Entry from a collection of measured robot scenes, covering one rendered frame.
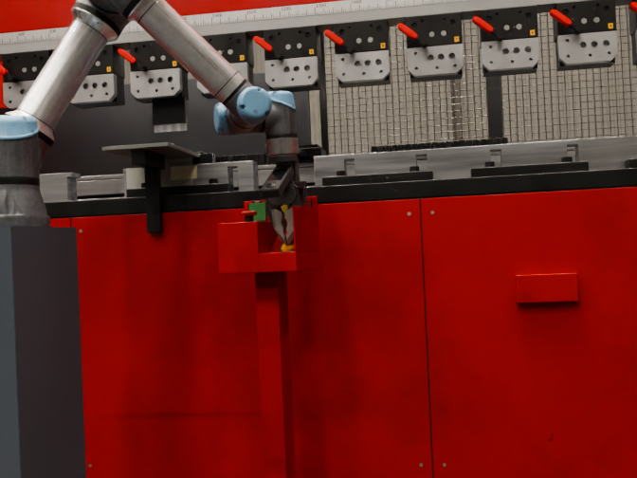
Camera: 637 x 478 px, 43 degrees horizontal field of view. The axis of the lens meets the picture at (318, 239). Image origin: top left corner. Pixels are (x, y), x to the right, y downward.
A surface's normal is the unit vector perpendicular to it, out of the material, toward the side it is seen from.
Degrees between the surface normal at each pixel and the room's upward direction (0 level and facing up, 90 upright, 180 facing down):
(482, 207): 90
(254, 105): 90
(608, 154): 90
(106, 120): 90
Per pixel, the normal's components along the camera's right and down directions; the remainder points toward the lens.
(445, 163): -0.16, -0.01
